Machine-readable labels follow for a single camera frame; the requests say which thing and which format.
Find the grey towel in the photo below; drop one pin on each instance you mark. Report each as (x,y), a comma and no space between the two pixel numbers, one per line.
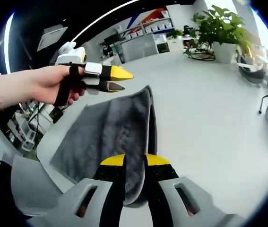
(114,132)

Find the person's left hand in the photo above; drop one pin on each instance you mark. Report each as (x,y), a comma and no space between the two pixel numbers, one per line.
(46,82)

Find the ceiling air conditioner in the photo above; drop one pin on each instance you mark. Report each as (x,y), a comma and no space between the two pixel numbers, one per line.
(52,37)

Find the long ceiling light strip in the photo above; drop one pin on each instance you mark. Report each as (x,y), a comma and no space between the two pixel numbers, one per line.
(96,20)
(9,42)

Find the shelf with white bins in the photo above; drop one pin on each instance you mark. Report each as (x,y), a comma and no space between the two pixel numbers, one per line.
(152,23)

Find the small green plant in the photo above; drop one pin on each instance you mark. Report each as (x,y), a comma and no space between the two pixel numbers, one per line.
(175,33)

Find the grey office chair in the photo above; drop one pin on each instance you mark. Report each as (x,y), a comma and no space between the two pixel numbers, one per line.
(34,186)

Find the white plant pot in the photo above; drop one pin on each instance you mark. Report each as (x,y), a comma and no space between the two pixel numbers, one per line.
(224,53)

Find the large green leafy plant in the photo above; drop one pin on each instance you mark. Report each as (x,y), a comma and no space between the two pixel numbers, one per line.
(221,26)

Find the white and black headset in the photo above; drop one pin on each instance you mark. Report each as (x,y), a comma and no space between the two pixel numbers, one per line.
(252,71)

